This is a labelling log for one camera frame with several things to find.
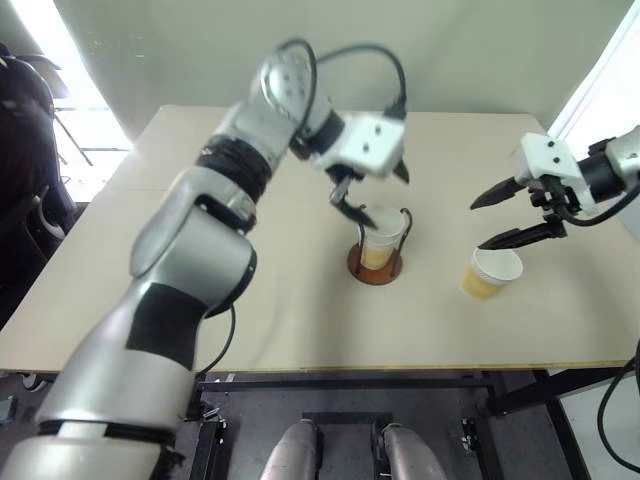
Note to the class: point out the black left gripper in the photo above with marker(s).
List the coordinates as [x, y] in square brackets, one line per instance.
[342, 182]

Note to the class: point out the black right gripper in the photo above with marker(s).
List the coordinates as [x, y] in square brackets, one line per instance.
[552, 205]

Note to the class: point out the yellow white paper cup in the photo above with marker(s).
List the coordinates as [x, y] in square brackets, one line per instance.
[376, 257]
[480, 287]
[387, 230]

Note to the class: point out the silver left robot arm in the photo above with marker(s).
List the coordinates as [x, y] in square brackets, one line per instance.
[190, 270]

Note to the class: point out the white backdrop sheet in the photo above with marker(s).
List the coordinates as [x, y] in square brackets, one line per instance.
[450, 50]

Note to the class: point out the black floor platform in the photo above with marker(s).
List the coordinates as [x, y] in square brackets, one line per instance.
[345, 419]

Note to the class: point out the grey right robot leg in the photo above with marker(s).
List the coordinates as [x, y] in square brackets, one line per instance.
[415, 457]

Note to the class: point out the grey robot leg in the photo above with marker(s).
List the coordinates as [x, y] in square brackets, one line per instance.
[292, 455]
[415, 457]

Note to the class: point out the grey left robot leg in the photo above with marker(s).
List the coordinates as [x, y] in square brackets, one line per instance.
[292, 455]

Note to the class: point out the black office chair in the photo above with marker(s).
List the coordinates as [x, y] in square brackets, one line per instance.
[25, 175]

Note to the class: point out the small white black floor object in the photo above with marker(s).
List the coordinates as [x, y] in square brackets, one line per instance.
[34, 382]

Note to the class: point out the small blue grey floor object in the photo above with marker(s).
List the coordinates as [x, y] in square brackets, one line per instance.
[6, 411]

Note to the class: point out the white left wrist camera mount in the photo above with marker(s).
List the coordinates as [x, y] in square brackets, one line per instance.
[370, 145]

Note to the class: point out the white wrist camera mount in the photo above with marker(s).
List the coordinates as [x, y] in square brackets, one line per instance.
[370, 145]
[545, 157]

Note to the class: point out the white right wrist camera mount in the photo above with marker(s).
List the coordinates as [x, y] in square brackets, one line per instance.
[545, 157]

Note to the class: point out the black metal table frame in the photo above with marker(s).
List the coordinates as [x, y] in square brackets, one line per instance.
[350, 385]

